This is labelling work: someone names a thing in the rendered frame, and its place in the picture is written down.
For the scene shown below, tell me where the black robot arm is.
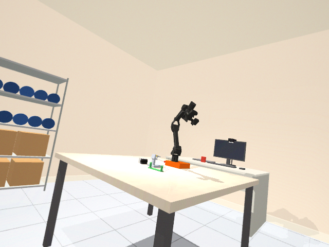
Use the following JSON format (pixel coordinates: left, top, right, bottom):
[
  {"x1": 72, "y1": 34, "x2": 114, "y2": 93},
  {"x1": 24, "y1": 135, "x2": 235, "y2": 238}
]
[{"x1": 171, "y1": 101, "x2": 198, "y2": 162}]

